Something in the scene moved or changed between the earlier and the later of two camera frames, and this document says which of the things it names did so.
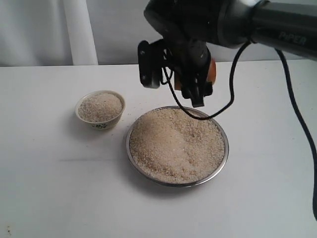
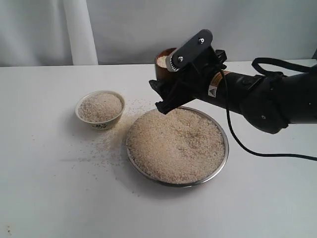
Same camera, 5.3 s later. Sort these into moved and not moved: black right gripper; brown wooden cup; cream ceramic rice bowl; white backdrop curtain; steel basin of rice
Moved: black right gripper; brown wooden cup
Not moved: steel basin of rice; cream ceramic rice bowl; white backdrop curtain
